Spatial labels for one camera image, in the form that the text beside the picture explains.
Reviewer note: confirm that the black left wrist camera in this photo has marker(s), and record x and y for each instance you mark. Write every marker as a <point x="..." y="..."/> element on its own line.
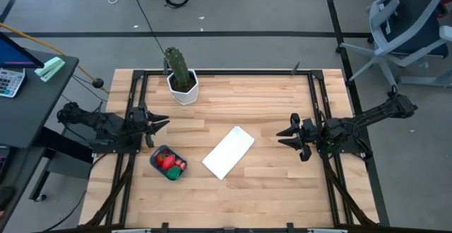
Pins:
<point x="149" y="141"/>

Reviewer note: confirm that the white plant pot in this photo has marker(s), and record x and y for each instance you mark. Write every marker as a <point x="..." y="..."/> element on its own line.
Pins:
<point x="185" y="98"/>

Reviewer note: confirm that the small black frame bracket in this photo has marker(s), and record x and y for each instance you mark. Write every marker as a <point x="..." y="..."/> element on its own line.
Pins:
<point x="296" y="68"/>
<point x="165" y="65"/>

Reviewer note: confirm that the black metal table frame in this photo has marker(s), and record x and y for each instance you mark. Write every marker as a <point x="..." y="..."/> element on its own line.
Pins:
<point x="247" y="72"/>

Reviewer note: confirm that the green cactus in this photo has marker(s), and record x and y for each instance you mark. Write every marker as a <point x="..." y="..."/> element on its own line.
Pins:
<point x="177" y="67"/>

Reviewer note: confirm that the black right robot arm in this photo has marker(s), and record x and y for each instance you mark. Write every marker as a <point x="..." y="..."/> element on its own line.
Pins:
<point x="374" y="114"/>

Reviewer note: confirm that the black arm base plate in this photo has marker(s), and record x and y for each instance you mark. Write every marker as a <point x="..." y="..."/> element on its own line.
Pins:
<point x="355" y="148"/>
<point x="116" y="149"/>

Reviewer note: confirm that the black desk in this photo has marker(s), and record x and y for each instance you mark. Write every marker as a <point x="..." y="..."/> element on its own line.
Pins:
<point x="28" y="113"/>

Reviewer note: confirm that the blue-grey plastic container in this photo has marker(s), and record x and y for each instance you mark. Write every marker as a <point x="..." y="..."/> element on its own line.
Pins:
<point x="154" y="156"/>

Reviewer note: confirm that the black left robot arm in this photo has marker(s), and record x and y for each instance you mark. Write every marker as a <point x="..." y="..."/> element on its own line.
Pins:
<point x="102" y="121"/>

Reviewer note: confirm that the mint green stapler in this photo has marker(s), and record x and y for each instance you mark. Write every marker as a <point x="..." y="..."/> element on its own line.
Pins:
<point x="49" y="69"/>

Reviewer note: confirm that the large red toy strawberry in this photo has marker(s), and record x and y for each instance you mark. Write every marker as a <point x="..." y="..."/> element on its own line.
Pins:
<point x="160" y="159"/>

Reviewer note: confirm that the white folded cloth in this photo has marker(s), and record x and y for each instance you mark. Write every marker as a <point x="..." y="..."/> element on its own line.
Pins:
<point x="227" y="152"/>

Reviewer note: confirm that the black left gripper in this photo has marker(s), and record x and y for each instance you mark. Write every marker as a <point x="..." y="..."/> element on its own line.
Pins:
<point x="138" y="121"/>

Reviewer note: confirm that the monitor with blue screen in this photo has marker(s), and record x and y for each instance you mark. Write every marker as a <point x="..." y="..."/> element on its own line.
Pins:
<point x="14" y="54"/>

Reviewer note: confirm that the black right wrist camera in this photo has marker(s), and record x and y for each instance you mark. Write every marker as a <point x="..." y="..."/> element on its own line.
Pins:
<point x="305" y="153"/>

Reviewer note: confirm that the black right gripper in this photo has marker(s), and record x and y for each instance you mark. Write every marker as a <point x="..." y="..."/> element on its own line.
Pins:
<point x="310" y="132"/>

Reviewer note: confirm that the white calculator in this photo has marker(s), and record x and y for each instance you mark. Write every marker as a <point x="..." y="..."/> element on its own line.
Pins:
<point x="10" y="83"/>

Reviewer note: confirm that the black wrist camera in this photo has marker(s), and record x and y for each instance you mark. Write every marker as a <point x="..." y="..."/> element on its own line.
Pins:
<point x="149" y="141"/>
<point x="305" y="153"/>

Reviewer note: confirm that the grey office chair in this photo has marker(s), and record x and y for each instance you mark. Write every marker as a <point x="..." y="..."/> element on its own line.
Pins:
<point x="416" y="14"/>

